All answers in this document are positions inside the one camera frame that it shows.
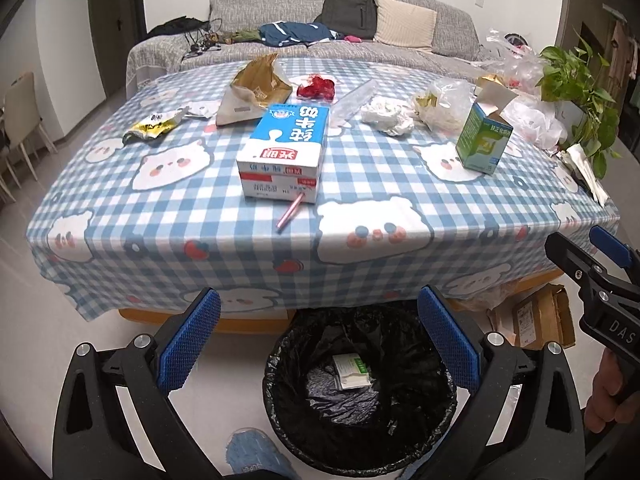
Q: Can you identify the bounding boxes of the beige cushion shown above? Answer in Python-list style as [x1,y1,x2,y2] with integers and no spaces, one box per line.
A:
[374,0,438,51]

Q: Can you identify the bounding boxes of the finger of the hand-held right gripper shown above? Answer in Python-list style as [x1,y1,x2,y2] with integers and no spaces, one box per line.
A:
[590,226,640,296]
[545,232,613,306]

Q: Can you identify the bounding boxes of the white paper napkins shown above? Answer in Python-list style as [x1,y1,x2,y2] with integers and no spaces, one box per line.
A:
[562,142,608,206]

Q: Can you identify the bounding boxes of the blue checked bear-print tablecloth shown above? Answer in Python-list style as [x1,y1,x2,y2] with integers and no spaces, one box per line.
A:
[27,60,621,323]

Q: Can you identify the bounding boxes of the blue slipper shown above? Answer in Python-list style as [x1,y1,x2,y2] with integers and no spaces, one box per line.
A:
[225,427,301,478]

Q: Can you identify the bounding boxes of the blue white milk carton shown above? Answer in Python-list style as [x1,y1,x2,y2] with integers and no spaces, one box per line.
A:
[236,102,332,205]

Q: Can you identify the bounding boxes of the long clear plastic bag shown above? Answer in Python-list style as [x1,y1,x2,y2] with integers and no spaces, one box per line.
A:
[332,79,376,128]

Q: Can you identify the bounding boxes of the black clothing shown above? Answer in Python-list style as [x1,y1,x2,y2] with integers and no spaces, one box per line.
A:
[147,16,208,38]

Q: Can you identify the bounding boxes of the blue jacket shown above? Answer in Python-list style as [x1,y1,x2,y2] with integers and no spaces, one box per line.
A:
[259,21,341,48]

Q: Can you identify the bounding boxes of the red crumpled wrapper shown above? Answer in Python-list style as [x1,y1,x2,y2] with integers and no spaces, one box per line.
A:
[296,74,337,102]

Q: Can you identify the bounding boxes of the person's right hand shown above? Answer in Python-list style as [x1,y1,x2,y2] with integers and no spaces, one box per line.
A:
[585,349,640,436]

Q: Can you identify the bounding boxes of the yellow snack wrapper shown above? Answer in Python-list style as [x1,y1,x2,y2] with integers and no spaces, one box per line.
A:
[122,109,190,145]

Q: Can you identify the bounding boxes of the grey fabric sofa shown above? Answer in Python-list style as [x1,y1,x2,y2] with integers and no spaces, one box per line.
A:
[125,0,493,101]

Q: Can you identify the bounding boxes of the white plastic bag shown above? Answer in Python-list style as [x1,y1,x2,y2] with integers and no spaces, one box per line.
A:
[500,95,568,148]

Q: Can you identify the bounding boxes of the dark backpack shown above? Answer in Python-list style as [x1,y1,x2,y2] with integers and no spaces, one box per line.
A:
[314,0,379,41]

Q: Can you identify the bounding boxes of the black cables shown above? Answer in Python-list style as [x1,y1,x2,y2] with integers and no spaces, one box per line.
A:
[182,17,226,58]

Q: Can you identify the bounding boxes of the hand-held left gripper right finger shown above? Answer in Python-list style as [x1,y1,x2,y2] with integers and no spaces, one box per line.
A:
[415,285,588,480]

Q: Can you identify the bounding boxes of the white packet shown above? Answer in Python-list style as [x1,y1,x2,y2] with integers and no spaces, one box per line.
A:
[332,354,371,391]

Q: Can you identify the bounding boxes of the large clear plastic bag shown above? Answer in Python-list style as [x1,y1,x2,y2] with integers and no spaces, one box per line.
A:
[485,30,548,91]

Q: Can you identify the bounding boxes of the pink pen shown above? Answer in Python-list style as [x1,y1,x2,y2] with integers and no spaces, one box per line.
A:
[276,192,307,233]

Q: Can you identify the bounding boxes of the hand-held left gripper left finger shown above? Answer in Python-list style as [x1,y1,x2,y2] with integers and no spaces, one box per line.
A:
[52,287,236,480]

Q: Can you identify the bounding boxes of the hanging garment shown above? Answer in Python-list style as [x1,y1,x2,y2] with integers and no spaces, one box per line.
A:
[602,2,640,81]

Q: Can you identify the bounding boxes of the gold paper bag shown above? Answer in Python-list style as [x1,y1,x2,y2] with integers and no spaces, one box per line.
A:
[215,52,293,126]

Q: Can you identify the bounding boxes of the green white carton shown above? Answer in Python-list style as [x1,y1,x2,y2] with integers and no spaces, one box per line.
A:
[455,85,518,176]

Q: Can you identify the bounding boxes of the potted green plant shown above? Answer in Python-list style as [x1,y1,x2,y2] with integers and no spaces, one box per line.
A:
[537,30,623,178]

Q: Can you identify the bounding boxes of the green camouflage cloth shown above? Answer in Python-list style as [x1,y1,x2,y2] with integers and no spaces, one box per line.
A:
[207,29,263,45]

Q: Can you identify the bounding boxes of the beige dining chair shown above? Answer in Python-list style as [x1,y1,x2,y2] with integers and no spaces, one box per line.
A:
[2,72,58,181]
[0,130,18,206]

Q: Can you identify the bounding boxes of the dark door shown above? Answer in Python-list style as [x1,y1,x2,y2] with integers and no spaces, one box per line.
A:
[87,0,143,101]

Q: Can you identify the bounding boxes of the trash bin with black bag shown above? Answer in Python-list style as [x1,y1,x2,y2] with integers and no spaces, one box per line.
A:
[262,302,458,473]

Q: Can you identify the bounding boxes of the cardboard box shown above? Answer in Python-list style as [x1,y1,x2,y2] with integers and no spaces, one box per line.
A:
[487,284,576,351]

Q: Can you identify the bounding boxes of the crumpled white tissue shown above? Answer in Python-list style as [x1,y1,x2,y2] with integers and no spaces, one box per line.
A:
[360,96,416,137]

